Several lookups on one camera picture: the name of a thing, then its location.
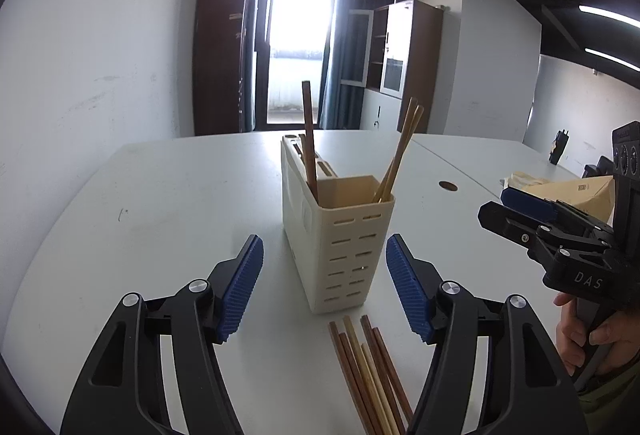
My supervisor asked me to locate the dark brown wooden chopstick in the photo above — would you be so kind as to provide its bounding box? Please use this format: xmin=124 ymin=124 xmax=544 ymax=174
xmin=360 ymin=315 xmax=406 ymax=434
xmin=373 ymin=327 xmax=413 ymax=423
xmin=349 ymin=344 xmax=383 ymax=435
xmin=302 ymin=81 xmax=318 ymax=199
xmin=329 ymin=321 xmax=374 ymax=435

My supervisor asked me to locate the person right hand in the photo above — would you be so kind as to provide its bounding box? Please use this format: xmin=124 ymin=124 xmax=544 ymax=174
xmin=553 ymin=293 xmax=640 ymax=375

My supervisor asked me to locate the beige paper bag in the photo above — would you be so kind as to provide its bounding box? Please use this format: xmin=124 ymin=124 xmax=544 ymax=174
xmin=502 ymin=172 xmax=615 ymax=224

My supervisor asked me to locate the black object on far table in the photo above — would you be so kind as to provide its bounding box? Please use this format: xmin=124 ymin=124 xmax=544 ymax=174
xmin=549 ymin=130 xmax=570 ymax=166

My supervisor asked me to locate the ceiling strip light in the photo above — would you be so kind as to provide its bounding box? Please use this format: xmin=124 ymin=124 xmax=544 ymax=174
xmin=578 ymin=5 xmax=640 ymax=29

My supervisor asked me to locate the cream plastic utensil holder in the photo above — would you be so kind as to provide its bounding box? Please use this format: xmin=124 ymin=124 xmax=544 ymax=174
xmin=281 ymin=135 xmax=395 ymax=315

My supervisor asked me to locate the white and brown cabinet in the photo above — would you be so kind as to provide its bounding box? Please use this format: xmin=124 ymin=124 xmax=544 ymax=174
xmin=353 ymin=0 xmax=444 ymax=133

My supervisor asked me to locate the dark blue curtain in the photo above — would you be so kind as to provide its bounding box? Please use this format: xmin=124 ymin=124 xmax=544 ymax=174
xmin=319 ymin=0 xmax=394 ymax=130

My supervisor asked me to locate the glass balcony door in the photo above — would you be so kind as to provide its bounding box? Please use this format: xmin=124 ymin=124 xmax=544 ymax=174
xmin=254 ymin=0 xmax=336 ymax=131

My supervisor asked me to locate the dark brown wardrobe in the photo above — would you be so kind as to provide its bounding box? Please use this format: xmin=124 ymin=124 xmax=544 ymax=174
xmin=192 ymin=0 xmax=245 ymax=136

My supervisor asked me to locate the table cable grommet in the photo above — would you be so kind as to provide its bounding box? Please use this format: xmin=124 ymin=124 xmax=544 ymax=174
xmin=438 ymin=181 xmax=458 ymax=192

